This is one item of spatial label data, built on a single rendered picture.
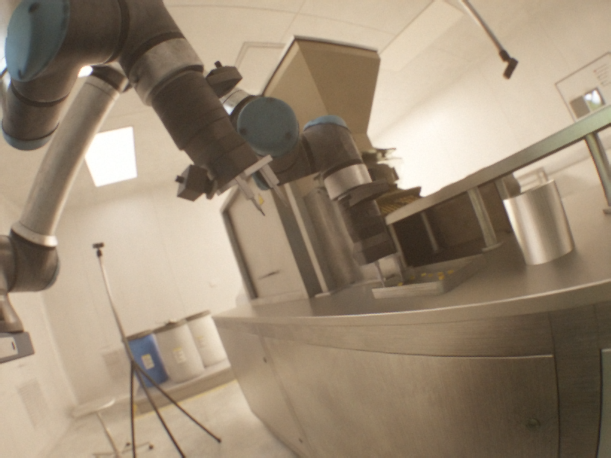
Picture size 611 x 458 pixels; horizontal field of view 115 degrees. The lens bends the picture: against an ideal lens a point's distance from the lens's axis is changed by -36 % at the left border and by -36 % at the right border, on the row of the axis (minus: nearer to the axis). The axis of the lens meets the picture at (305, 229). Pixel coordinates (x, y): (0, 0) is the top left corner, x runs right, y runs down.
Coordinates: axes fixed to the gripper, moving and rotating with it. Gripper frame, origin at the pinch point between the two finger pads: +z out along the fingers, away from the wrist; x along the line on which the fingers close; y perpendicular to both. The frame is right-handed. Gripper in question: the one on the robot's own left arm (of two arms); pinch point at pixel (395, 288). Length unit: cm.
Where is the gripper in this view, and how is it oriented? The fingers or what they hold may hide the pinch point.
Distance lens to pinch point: 59.4
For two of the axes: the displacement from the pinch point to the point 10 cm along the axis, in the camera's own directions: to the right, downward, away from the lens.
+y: -3.1, 2.2, 9.2
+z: 3.4, 9.3, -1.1
